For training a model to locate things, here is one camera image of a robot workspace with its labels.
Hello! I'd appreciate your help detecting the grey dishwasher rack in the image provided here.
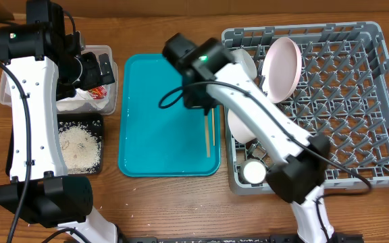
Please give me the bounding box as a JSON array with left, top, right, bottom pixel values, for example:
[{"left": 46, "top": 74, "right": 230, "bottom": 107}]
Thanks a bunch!
[{"left": 222, "top": 22, "right": 389, "bottom": 189}]

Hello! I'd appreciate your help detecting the small pink-white bowl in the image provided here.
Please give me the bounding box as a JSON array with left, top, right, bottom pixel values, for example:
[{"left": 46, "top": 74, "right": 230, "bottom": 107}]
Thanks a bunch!
[{"left": 228, "top": 109, "right": 257, "bottom": 144}]

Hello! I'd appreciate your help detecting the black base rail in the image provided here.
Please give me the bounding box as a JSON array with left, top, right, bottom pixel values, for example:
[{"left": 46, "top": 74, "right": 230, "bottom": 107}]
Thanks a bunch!
[{"left": 124, "top": 233, "right": 364, "bottom": 243}]

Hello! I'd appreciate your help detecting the large white plate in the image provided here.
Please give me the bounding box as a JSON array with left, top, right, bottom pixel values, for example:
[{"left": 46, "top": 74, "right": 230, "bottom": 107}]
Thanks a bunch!
[{"left": 261, "top": 37, "right": 302, "bottom": 103}]

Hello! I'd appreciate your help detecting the wooden chopstick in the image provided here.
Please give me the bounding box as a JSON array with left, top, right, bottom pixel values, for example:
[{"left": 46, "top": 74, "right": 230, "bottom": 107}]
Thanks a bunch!
[
  {"left": 211, "top": 108, "right": 215, "bottom": 146},
  {"left": 204, "top": 115, "right": 211, "bottom": 158}
]

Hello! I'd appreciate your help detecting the white cup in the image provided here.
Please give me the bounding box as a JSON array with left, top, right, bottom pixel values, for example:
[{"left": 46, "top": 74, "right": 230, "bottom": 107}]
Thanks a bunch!
[{"left": 240, "top": 159, "right": 267, "bottom": 184}]

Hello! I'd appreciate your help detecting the teal serving tray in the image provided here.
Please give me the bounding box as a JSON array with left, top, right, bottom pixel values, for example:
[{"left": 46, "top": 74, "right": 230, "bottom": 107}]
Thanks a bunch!
[{"left": 118, "top": 54, "right": 221, "bottom": 177}]

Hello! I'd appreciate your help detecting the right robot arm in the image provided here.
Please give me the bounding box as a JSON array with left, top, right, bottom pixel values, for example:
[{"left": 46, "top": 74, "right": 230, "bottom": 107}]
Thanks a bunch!
[{"left": 162, "top": 33, "right": 334, "bottom": 242}]

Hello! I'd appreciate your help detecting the white napkin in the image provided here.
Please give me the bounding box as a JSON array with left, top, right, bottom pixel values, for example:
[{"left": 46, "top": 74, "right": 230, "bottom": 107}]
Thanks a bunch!
[{"left": 56, "top": 89, "right": 109, "bottom": 112}]

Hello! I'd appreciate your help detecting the black plastic tray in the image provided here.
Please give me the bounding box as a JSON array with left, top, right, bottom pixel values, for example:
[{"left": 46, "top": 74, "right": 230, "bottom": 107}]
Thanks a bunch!
[{"left": 5, "top": 112, "right": 105, "bottom": 176}]

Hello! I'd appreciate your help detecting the red sauce packet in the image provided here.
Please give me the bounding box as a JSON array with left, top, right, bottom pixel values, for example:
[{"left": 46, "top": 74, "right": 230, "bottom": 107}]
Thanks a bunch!
[{"left": 88, "top": 86, "right": 107, "bottom": 100}]

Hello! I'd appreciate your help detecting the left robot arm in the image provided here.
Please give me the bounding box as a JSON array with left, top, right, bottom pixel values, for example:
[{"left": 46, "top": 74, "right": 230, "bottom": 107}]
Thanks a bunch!
[{"left": 0, "top": 1, "right": 125, "bottom": 242}]

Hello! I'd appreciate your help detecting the clear plastic waste bin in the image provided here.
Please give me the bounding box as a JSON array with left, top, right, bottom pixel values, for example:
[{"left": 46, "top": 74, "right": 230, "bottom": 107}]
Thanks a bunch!
[{"left": 7, "top": 45, "right": 118, "bottom": 115}]

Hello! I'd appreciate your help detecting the pile of rice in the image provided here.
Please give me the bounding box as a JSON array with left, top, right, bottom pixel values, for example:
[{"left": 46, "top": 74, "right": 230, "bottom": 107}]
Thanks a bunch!
[{"left": 58, "top": 121, "right": 102, "bottom": 175}]

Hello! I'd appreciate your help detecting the grey bowl with rice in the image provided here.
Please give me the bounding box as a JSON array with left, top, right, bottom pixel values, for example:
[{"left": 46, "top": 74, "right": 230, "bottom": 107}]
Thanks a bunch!
[{"left": 231, "top": 49, "right": 257, "bottom": 80}]

